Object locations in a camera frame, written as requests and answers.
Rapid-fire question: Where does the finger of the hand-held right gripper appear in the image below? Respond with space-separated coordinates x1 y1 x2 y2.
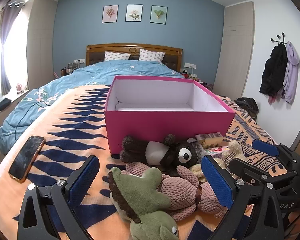
227 158 294 189
252 139 300 174

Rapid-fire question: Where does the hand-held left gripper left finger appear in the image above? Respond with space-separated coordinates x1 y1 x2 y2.
18 155 100 240

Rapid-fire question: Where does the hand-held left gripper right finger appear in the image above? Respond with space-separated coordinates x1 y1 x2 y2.
201 154 285 240

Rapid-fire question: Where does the beige plush bear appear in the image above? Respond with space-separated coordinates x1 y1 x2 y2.
189 140 247 183

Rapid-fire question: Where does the pink floral box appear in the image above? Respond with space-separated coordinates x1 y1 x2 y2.
204 145 230 159

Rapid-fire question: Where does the pink knitted plush toy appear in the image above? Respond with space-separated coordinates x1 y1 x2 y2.
121 162 228 222

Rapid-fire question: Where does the yellow carton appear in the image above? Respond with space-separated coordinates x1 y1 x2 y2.
195 132 224 150

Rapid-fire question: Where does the brown koala plush toy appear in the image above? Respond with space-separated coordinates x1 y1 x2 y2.
119 134 208 178

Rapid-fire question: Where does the green dinosaur plush toy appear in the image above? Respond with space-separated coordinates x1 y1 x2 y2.
107 166 180 240

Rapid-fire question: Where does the black smartphone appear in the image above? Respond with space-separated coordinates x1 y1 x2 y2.
9 135 46 183

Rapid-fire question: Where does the pink cardboard box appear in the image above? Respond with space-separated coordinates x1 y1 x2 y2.
104 75 237 155

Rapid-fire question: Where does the dark backpack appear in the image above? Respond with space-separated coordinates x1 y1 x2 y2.
234 97 259 120

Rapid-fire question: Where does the orange patterned blanket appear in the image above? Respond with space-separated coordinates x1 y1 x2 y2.
0 84 285 240

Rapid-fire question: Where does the black jacket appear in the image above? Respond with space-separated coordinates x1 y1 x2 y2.
259 43 288 104

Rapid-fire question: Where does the purple jacket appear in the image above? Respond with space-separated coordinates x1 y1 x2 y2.
281 41 300 104

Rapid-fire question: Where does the bedside small clutter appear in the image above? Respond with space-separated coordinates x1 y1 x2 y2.
181 68 213 90

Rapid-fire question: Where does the beige wardrobe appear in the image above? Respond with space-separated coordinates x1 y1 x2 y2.
216 1 255 98
27 0 59 90

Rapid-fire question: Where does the blue floral duvet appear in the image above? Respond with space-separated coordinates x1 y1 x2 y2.
0 60 188 155

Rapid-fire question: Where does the black folded cloth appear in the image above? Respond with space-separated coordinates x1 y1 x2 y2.
0 99 12 111

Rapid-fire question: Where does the bedside shelf with bottles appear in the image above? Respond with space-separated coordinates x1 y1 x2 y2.
60 61 81 77

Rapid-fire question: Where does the white patterned pillow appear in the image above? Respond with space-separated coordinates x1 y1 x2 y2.
139 49 165 63
104 51 132 62

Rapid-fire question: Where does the wooden headboard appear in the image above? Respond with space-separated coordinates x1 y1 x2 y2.
86 43 184 72

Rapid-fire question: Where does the grey curtain panel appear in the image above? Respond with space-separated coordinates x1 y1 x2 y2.
0 4 25 95

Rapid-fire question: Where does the framed pink flower picture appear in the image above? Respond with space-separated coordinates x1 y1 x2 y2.
101 4 119 24

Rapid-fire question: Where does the framed green leaf picture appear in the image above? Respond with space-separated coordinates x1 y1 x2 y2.
150 5 168 24

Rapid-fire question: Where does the framed white flower picture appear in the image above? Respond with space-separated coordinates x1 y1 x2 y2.
125 4 143 22

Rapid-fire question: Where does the black cable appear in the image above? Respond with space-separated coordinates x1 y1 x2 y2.
14 100 52 136

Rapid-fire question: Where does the black wall hook rack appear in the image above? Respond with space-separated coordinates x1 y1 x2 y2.
270 32 287 46

